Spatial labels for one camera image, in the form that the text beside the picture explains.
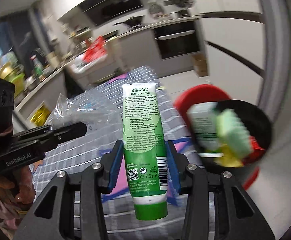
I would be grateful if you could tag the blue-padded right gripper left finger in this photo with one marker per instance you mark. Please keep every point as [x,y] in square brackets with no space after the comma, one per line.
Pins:
[52,214]

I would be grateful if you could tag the white green carton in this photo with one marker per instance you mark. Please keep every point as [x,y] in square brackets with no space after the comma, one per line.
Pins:
[202,117]

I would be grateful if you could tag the person's left hand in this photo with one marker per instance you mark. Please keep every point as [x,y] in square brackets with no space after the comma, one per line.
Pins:
[19,192]

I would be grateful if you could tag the red plastic basket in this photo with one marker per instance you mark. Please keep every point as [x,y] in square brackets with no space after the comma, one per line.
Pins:
[96,51]

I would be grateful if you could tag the white refrigerator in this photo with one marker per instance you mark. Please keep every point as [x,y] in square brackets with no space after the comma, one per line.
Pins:
[233,33]

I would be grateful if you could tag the green hand cream tube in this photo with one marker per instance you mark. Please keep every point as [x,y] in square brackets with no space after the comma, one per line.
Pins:
[144,151]

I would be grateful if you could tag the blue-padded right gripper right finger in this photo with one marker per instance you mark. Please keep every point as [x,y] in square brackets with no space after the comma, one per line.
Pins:
[235,213]

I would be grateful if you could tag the green sponge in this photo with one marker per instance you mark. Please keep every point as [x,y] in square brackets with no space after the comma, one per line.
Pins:
[232,132]

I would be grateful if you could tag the red round stool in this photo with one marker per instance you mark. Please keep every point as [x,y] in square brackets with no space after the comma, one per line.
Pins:
[201,94]

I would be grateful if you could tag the green yellow colander basket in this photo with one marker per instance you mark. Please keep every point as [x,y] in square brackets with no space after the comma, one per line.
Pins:
[15,75]

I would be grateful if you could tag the spray bottle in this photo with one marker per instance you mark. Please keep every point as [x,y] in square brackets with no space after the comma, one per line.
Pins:
[38,67]

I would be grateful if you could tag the beige trolley cart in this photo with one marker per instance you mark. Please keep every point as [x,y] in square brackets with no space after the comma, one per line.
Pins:
[78,68]

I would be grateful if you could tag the black built-in oven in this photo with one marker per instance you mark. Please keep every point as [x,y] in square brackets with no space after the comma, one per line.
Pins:
[176,39]

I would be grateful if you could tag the black wok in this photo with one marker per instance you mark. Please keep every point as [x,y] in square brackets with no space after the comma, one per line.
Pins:
[132,21]

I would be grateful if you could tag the yellow cleaning cloth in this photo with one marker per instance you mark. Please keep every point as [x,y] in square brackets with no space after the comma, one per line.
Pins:
[228,159]

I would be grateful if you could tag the black range hood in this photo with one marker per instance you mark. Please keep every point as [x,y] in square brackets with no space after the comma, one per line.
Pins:
[102,11]

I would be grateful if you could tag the cardboard box on floor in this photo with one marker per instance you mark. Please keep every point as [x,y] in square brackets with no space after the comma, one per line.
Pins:
[200,64]

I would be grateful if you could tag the grey checked tablecloth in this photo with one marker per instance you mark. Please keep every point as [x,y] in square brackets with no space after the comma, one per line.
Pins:
[74,156]

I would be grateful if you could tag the gold foil bag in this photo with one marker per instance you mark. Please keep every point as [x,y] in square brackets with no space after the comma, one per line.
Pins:
[41,115]

